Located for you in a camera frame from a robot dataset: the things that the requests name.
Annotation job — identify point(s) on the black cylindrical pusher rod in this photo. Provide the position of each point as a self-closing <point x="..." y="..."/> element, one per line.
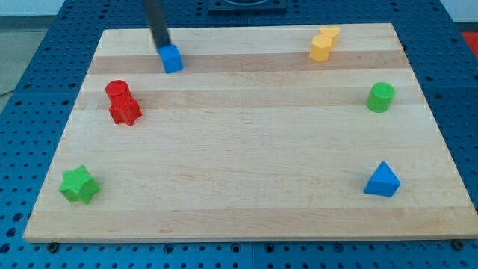
<point x="157" y="21"/>

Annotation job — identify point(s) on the red cylinder block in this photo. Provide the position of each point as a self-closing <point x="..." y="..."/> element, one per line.
<point x="117" y="88"/>

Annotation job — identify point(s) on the blue cube block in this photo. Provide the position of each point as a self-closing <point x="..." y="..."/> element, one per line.
<point x="171" y="58"/>

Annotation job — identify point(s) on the light wooden board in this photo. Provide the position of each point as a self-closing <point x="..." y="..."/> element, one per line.
<point x="253" y="141"/>

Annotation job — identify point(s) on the red star block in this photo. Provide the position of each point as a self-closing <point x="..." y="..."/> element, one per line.
<point x="124" y="108"/>

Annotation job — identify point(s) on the blue triangular prism block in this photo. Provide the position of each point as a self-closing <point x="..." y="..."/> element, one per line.
<point x="383" y="182"/>

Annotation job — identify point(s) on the green cylinder block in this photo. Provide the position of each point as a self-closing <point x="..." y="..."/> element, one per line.
<point x="380" y="97"/>

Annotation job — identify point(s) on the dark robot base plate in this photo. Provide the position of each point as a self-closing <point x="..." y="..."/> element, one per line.
<point x="221" y="6"/>

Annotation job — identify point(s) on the green star block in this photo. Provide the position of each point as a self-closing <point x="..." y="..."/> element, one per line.
<point x="78" y="185"/>

